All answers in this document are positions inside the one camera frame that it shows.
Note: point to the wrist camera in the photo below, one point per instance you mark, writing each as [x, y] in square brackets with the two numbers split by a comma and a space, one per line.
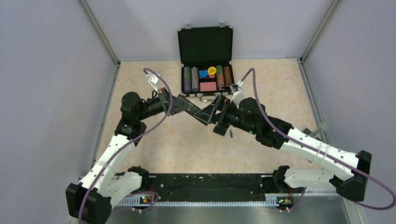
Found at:
[153, 79]
[238, 94]

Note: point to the black battery cover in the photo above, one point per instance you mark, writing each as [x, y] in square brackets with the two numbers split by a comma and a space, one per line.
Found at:
[221, 129]

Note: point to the black remote control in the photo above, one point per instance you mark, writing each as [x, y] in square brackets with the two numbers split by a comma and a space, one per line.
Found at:
[203, 115]

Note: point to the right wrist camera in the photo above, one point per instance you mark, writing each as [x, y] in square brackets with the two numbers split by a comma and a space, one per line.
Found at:
[238, 94]

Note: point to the yellow big blind button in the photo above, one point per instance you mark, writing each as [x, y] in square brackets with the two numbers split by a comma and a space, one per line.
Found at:
[212, 71]

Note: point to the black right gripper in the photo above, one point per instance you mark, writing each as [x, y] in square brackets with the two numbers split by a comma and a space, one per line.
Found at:
[222, 104]

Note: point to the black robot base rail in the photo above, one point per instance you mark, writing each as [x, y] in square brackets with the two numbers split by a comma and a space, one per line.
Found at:
[211, 190]

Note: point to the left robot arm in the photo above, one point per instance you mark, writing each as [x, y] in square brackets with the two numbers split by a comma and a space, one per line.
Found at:
[99, 191]

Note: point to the red playing card deck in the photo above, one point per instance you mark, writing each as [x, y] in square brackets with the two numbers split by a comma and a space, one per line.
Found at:
[208, 86]

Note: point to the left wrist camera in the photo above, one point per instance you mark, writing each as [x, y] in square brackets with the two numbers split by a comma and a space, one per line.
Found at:
[153, 79]

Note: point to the orange black chip stack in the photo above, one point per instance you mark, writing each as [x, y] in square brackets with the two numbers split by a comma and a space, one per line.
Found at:
[227, 75]

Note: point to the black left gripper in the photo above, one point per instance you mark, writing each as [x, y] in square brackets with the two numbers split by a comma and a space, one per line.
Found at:
[180, 105]

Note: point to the green red chip stack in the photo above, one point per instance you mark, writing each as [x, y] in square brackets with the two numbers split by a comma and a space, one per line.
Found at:
[220, 76]

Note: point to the black poker chip case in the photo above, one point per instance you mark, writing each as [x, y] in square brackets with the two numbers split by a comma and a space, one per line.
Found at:
[205, 47]

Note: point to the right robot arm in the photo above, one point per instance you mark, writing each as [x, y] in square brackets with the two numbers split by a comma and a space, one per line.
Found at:
[340, 171]

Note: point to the blue dealer button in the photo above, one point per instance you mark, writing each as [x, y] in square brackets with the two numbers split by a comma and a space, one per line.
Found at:
[203, 73]

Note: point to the purple green chip stack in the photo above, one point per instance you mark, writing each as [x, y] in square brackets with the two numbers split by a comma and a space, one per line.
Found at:
[187, 78]

